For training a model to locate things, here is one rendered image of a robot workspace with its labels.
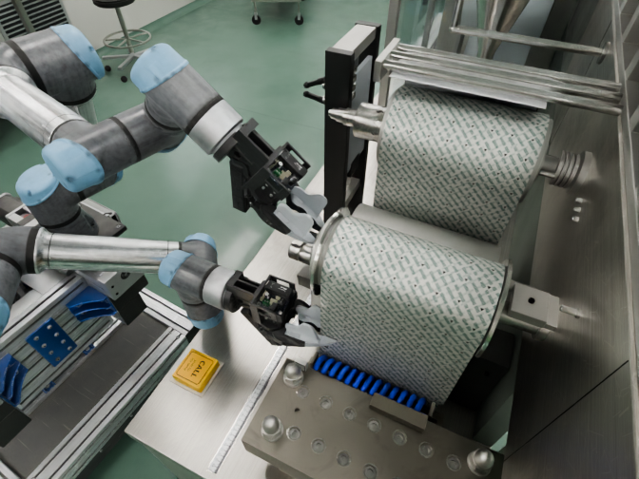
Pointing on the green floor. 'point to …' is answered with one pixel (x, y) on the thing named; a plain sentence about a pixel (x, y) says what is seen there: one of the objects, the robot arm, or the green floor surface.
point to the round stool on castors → (123, 32)
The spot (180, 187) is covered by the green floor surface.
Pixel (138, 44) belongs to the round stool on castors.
